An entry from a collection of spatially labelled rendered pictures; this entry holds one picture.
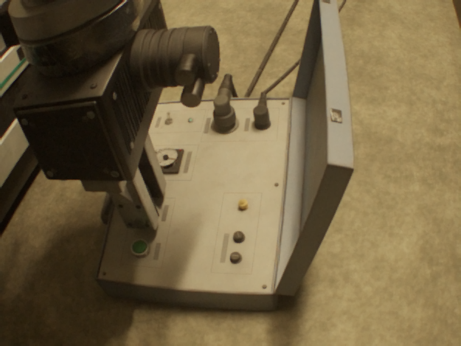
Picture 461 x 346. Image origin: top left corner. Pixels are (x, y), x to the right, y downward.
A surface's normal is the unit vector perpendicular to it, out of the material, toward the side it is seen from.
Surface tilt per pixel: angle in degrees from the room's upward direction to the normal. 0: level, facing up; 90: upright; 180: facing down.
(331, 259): 0
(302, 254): 90
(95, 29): 90
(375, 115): 0
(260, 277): 0
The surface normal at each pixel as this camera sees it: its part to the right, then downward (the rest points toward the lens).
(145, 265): -0.15, -0.65
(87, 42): 0.41, 0.65
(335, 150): 0.11, -0.63
